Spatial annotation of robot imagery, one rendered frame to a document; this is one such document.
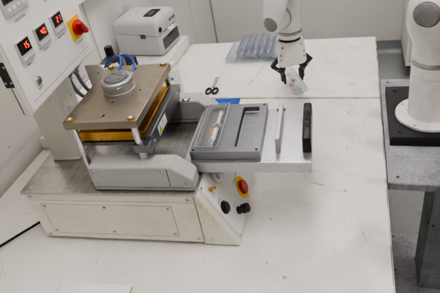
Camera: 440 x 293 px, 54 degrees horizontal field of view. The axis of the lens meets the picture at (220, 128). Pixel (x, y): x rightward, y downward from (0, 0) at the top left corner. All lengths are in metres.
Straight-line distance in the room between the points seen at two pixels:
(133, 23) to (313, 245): 1.29
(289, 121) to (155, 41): 1.01
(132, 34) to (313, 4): 1.76
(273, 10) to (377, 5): 2.11
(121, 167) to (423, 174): 0.80
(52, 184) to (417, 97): 1.03
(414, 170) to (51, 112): 0.97
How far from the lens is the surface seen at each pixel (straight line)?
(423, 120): 1.41
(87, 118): 1.02
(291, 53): 1.52
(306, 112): 1.05
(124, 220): 1.14
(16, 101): 1.02
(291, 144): 1.02
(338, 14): 3.45
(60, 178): 1.19
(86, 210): 1.16
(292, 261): 1.07
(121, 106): 1.02
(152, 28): 1.95
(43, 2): 1.10
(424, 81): 1.34
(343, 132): 1.42
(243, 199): 1.18
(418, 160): 1.34
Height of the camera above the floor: 1.60
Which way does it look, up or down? 34 degrees down
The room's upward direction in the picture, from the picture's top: 11 degrees counter-clockwise
